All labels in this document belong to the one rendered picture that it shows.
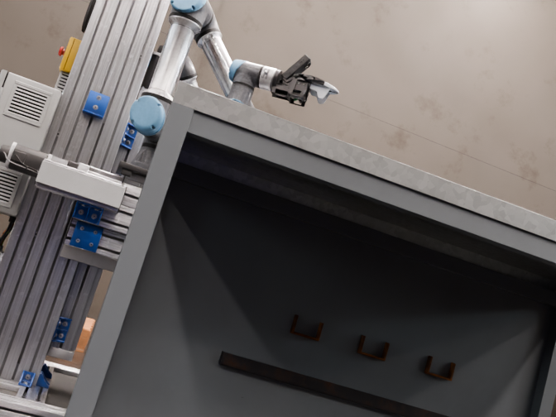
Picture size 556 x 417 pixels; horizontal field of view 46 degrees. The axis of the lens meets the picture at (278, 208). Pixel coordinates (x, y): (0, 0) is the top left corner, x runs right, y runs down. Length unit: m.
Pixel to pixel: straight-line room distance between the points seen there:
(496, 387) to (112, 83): 1.66
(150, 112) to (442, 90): 5.77
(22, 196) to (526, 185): 6.53
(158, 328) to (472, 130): 6.38
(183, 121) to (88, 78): 1.39
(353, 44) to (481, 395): 5.67
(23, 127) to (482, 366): 1.68
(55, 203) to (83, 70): 0.49
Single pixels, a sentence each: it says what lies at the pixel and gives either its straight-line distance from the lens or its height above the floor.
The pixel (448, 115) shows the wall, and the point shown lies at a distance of 7.63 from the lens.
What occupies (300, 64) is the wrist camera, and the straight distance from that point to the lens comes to 2.17.
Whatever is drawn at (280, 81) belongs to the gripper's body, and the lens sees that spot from 2.17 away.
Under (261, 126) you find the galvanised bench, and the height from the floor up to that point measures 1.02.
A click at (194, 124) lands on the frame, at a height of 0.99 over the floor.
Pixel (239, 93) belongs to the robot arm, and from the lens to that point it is 2.14.
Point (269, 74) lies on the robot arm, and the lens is 2.15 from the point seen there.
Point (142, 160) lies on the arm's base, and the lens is 2.28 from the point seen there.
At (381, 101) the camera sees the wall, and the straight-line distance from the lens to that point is 7.27.
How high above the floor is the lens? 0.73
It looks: 8 degrees up
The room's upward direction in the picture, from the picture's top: 17 degrees clockwise
